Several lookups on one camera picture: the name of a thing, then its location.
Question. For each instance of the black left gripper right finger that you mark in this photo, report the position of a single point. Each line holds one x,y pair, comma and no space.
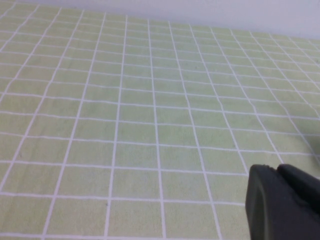
295,207

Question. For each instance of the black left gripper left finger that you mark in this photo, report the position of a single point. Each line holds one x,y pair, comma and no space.
255,200

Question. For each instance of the green white grid tablecloth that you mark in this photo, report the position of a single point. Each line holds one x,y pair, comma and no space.
125,112

